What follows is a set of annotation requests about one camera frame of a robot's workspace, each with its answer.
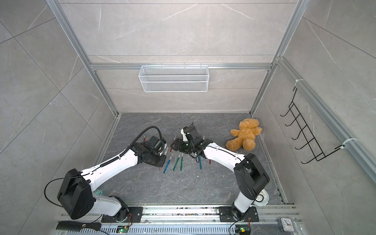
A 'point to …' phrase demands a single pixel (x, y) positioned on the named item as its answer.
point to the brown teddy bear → (248, 129)
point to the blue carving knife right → (199, 157)
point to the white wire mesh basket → (174, 79)
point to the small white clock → (286, 224)
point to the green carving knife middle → (176, 161)
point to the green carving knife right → (181, 162)
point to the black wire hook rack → (311, 144)
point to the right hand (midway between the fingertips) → (175, 147)
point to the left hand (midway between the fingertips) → (165, 160)
